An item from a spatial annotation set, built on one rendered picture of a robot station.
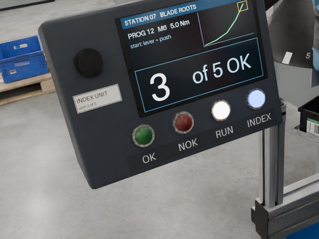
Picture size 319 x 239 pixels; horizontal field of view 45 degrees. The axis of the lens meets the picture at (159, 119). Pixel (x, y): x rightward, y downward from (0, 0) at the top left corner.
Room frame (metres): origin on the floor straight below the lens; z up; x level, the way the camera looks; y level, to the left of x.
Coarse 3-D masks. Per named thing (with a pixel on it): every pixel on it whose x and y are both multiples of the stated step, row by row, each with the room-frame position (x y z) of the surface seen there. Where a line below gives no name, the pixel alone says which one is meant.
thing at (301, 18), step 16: (288, 0) 1.04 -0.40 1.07; (304, 0) 1.03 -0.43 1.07; (272, 16) 1.04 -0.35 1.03; (288, 16) 1.02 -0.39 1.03; (304, 16) 1.00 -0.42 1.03; (272, 32) 1.01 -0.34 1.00; (288, 32) 0.99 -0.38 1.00; (304, 32) 0.97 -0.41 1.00; (272, 48) 0.98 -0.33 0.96; (288, 48) 0.96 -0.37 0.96; (304, 48) 0.94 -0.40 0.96; (288, 64) 0.93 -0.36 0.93; (304, 64) 0.92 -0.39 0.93
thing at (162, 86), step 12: (144, 72) 0.40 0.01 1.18; (156, 72) 0.40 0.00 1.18; (168, 72) 0.40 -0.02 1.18; (144, 84) 0.39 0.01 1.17; (156, 84) 0.40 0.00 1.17; (168, 84) 0.40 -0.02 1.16; (144, 96) 0.39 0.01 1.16; (156, 96) 0.39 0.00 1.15; (168, 96) 0.40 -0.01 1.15; (180, 96) 0.40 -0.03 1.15; (144, 108) 0.38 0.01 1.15; (156, 108) 0.39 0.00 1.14
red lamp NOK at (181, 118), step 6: (180, 114) 0.39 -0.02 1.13; (186, 114) 0.39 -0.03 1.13; (174, 120) 0.39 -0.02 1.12; (180, 120) 0.38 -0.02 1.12; (186, 120) 0.38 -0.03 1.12; (192, 120) 0.39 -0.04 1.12; (174, 126) 0.38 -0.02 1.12; (180, 126) 0.38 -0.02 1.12; (186, 126) 0.38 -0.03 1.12; (192, 126) 0.39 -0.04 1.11; (180, 132) 0.38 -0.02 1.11; (186, 132) 0.39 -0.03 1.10
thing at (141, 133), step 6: (138, 126) 0.38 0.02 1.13; (144, 126) 0.38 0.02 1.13; (132, 132) 0.37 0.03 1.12; (138, 132) 0.37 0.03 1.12; (144, 132) 0.37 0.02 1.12; (150, 132) 0.37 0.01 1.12; (132, 138) 0.37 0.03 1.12; (138, 138) 0.37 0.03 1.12; (144, 138) 0.37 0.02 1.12; (150, 138) 0.37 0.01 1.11; (138, 144) 0.37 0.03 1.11; (144, 144) 0.37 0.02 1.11
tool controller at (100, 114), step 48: (144, 0) 0.42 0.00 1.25; (192, 0) 0.44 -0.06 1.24; (240, 0) 0.45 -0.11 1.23; (48, 48) 0.39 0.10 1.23; (96, 48) 0.39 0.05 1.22; (144, 48) 0.41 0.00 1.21; (192, 48) 0.42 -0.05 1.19; (240, 48) 0.43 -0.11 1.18; (96, 96) 0.38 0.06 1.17; (192, 96) 0.40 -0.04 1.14; (240, 96) 0.42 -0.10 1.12; (96, 144) 0.36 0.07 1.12; (192, 144) 0.39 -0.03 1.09
